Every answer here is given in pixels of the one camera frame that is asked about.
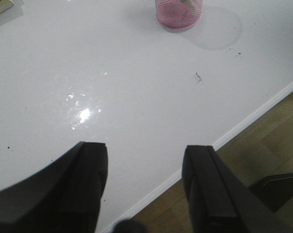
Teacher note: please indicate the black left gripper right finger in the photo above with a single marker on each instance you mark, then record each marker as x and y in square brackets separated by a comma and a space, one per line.
[219, 202]

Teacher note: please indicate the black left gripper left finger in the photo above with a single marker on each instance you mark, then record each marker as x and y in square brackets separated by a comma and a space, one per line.
[64, 197]

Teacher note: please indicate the pink mesh pen holder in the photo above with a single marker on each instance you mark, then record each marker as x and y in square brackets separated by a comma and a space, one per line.
[178, 15]

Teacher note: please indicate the black chair base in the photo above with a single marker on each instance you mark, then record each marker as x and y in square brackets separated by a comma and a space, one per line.
[274, 191]

